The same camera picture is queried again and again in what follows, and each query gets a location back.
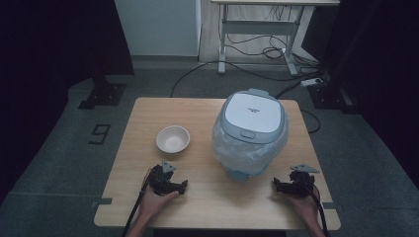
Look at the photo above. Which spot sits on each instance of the person's right hand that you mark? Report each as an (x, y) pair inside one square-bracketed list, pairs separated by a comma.
[(309, 207)]

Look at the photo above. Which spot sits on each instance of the black stand base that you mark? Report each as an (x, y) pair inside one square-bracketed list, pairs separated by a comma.
[(331, 97), (103, 94)]

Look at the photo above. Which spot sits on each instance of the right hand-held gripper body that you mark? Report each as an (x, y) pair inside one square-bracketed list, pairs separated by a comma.
[(301, 184)]

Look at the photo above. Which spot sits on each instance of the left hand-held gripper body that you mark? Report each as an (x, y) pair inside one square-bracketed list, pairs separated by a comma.
[(160, 180)]

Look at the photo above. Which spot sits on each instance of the white power strip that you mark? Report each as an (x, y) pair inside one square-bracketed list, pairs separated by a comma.
[(311, 82)]

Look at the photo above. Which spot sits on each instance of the black curtain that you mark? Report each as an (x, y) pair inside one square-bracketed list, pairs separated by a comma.
[(378, 49), (56, 36)]

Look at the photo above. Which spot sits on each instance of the white pedal bin grey lid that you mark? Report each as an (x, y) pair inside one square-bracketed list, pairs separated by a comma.
[(252, 113)]

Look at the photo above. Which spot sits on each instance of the small white bowl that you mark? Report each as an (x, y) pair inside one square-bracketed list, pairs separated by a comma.
[(173, 139)]

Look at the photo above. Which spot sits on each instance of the white metal frame desk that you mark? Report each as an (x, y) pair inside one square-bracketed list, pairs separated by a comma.
[(263, 27)]

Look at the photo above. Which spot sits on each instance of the person's left hand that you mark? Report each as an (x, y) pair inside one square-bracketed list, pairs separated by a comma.
[(152, 204)]

